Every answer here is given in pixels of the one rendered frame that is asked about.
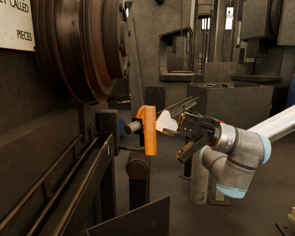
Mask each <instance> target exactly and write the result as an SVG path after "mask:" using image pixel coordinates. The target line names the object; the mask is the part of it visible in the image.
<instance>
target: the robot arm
mask: <svg viewBox="0 0 295 236"><path fill-rule="evenodd" d="M186 111H189V112H193V113H194V114H190V113H188V112H186ZM156 130H158V131H160V132H163V133H165V134H167V135H169V136H172V137H175V138H179V139H182V140H185V141H189V143H187V144H186V145H185V146H184V147H183V148H182V149H180V150H179V151H178V152H177V159H178V160H179V161H180V162H181V163H184V162H185V161H187V160H188V159H189V158H190V157H191V156H192V155H193V154H195V153H196V152H197V151H198V150H199V149H201V148H202V147H203V146H204V145H205V144H206V145H207V146H205V147H203V148H202V150H201V152H200V154H199V159H200V162H201V163H202V164H203V166H204V167H205V168H206V169H207V170H208V171H209V172H210V173H211V174H212V175H213V177H214V178H215V179H216V180H217V181H218V182H217V183H216V188H217V190H218V191H219V192H221V193H222V194H224V195H226V196H228V197H231V198H234V199H241V198H243V197H244V196H245V194H246V192H247V191H248V190H247V189H248V187H249V184H250V182H251V179H252V177H253V175H254V172H255V170H256V168H257V165H258V164H263V163H266V162H267V160H268V159H269V157H270V154H271V143H272V142H274V141H276V140H277V139H279V138H281V137H283V136H285V135H287V134H289V133H290V132H292V131H294V130H295V105H293V106H292V107H290V108H288V109H286V110H284V111H282V112H280V113H278V114H276V115H275V116H273V117H271V118H269V119H267V120H265V121H263V122H261V123H259V124H258V125H256V126H254V127H252V128H250V129H248V130H244V129H240V128H237V127H233V126H230V125H227V124H223V123H221V122H220V121H218V119H215V118H211V117H208V116H204V115H201V114H199V113H197V112H194V111H190V110H186V109H183V111H182V114H181V115H180V118H179V123H178V125H177V122H176V120H174V119H171V118H170V113H169V111H163V112H162V113H161V115H160V117H159V118H158V120H157V121H156Z"/></svg>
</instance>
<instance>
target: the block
mask: <svg viewBox="0 0 295 236"><path fill-rule="evenodd" d="M97 121H98V132H113V136H114V156H118V154H119V152H120V149H119V146H120V133H119V111H118V110H100V111H99V112H98V113H97Z"/></svg>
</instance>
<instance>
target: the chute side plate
mask: <svg viewBox="0 0 295 236"><path fill-rule="evenodd" d="M113 148H114V136H112V138H111V139H110V141H109V142H108V144H107V146H106V147H105V149H104V151H103V152H102V154H101V156H100V158H99V160H98V162H97V164H96V166H95V167H94V169H93V171H92V173H91V175H90V177H89V179H88V181H87V183H86V185H85V187H84V189H83V191H82V193H81V195H80V197H79V199H78V200H77V202H76V204H75V206H74V208H73V210H72V212H71V214H70V216H69V218H68V220H67V222H66V224H65V226H64V228H63V230H62V232H61V233H60V235H59V236H79V234H80V232H81V229H82V227H83V224H84V222H85V220H86V218H87V215H88V213H89V210H90V208H91V205H92V203H93V200H94V198H95V195H96V193H97V190H98V188H99V185H100V183H101V181H102V178H103V176H104V173H105V171H106V169H107V167H108V165H109V163H110V161H111V152H112V150H113Z"/></svg>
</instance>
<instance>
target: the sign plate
mask: <svg viewBox="0 0 295 236"><path fill-rule="evenodd" d="M0 48H1V49H9V50H18V51H26V52H36V46H35V39H34V30H33V23H32V15H31V8H30V0H0Z"/></svg>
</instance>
